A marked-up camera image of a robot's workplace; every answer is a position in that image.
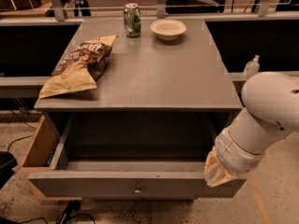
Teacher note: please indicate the yellow foam covered gripper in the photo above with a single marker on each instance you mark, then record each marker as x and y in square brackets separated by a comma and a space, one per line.
[235, 155]

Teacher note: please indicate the grey top drawer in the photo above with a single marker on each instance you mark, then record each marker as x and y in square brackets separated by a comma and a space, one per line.
[124, 184]

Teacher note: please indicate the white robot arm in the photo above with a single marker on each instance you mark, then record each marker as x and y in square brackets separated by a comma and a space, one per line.
[270, 113]

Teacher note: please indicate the grey drawer cabinet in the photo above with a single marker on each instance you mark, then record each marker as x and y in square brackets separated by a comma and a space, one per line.
[155, 99]

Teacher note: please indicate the grey side shelf right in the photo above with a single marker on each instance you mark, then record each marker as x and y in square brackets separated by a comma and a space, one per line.
[239, 80]

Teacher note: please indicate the grey side shelf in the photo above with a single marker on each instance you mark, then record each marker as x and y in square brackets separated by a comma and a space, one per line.
[239, 80]
[21, 87]

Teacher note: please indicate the white paper bowl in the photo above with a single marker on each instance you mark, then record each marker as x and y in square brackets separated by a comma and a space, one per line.
[168, 30]

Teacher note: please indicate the yellow brown chip bag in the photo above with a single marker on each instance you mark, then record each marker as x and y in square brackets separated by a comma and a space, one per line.
[80, 70]

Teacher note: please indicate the black office chair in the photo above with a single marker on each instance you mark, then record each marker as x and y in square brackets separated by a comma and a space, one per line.
[194, 6]

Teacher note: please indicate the wooden side box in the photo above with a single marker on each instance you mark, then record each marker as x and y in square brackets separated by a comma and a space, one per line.
[42, 144]

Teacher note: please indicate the green soda can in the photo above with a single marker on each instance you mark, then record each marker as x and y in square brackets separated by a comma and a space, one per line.
[132, 19]

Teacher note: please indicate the black object left edge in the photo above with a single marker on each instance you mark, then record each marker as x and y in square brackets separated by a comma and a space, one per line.
[7, 163]

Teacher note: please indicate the grey side shelf left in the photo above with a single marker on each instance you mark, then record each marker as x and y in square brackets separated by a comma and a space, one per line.
[21, 87]

